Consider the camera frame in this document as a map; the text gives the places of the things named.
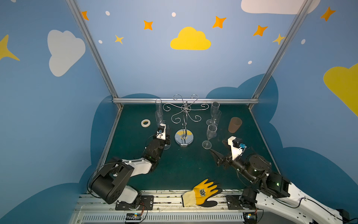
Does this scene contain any aluminium rail base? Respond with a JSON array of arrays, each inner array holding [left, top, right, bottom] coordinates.
[[68, 190, 311, 224]]

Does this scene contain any aluminium frame post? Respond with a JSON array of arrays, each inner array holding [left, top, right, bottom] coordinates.
[[248, 0, 313, 111], [66, 0, 118, 99]]

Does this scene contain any right aluminium frame post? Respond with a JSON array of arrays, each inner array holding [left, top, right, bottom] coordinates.
[[248, 0, 313, 111]]

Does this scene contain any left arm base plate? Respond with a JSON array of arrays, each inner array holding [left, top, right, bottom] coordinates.
[[115, 195, 154, 211]]

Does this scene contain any left controller board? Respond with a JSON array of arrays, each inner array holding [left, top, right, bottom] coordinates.
[[124, 213, 144, 224]]

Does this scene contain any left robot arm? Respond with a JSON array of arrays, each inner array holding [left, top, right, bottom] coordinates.
[[87, 133, 170, 204]]

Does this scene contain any white tape roll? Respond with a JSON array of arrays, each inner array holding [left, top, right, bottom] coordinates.
[[141, 119, 151, 128]]

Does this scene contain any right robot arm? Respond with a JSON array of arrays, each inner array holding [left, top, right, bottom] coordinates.
[[210, 136, 358, 224]]

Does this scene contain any brown oval pad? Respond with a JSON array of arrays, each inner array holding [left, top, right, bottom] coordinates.
[[228, 117, 242, 133]]

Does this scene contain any left aluminium frame post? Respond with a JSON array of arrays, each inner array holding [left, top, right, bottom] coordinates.
[[66, 0, 118, 99]]

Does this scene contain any right controller board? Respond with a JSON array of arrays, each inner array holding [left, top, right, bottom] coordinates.
[[243, 213, 258, 224]]

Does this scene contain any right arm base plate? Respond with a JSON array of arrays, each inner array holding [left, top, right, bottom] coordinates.
[[225, 195, 252, 210]]

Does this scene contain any chrome wine glass rack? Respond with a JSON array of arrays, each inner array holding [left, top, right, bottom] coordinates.
[[163, 94, 209, 147]]

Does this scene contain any controller board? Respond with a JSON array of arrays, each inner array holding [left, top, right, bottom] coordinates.
[[124, 213, 144, 224], [243, 213, 258, 224]]

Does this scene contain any yellow black work glove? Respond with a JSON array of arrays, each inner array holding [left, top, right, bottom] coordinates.
[[181, 178, 222, 208]]

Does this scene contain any horizontal aluminium frame bar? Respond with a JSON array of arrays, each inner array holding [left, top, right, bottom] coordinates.
[[112, 98, 259, 104]]

